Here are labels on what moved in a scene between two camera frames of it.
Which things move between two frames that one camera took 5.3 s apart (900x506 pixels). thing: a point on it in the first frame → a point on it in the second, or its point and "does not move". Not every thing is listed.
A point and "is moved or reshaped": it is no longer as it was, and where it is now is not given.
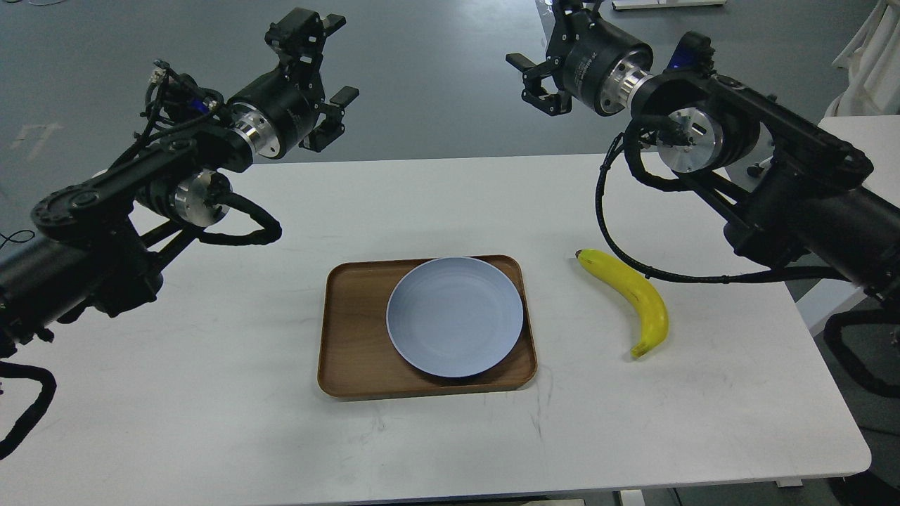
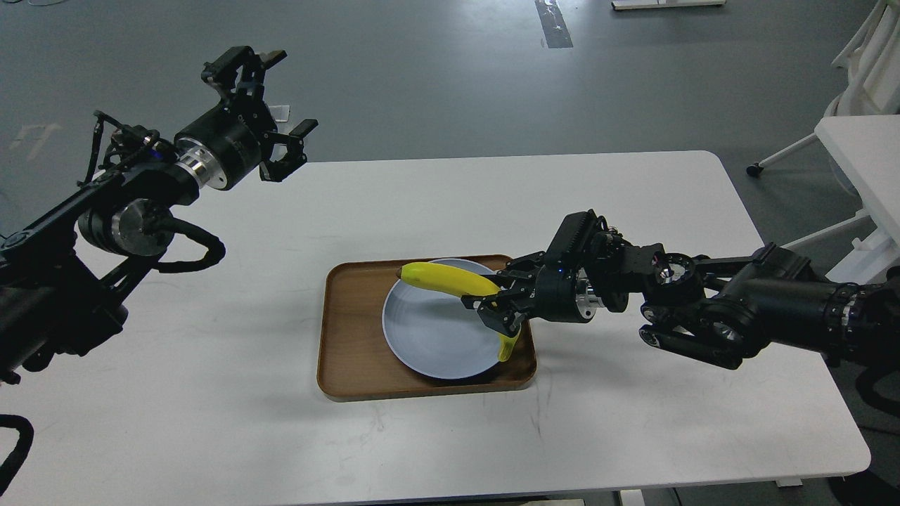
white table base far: [619, 5] does not move
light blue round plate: [455, 317] does not move
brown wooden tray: [356, 355] does not move
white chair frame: [872, 84] does not move
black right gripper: [592, 62] → [563, 294]
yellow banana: [636, 288] is moved or reshaped
